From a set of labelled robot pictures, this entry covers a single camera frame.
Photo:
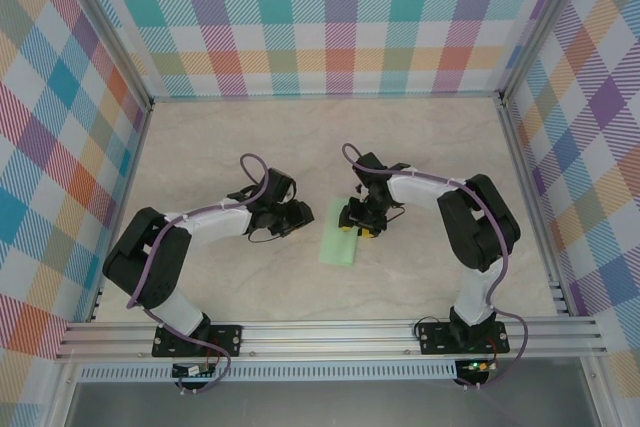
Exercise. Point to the light green cloth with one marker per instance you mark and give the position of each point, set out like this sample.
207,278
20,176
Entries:
340,247

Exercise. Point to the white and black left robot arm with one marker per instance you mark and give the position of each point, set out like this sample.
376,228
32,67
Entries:
220,222

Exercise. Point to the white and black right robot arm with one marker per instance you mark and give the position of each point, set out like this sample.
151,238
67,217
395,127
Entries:
472,297

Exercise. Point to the small black controller board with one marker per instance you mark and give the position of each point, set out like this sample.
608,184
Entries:
192,371

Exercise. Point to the controller board with green light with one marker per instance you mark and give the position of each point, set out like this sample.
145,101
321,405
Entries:
477,366

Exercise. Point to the wide aluminium mounting rail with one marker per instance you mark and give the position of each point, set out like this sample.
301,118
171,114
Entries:
325,334

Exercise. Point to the thin aluminium frame rail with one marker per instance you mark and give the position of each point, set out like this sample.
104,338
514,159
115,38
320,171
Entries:
325,96
530,197
131,172

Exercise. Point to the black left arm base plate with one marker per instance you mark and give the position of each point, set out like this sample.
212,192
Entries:
225,339

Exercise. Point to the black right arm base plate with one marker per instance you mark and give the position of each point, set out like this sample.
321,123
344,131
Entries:
435,339

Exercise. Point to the aluminium frame post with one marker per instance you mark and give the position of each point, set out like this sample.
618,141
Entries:
107,29
542,22

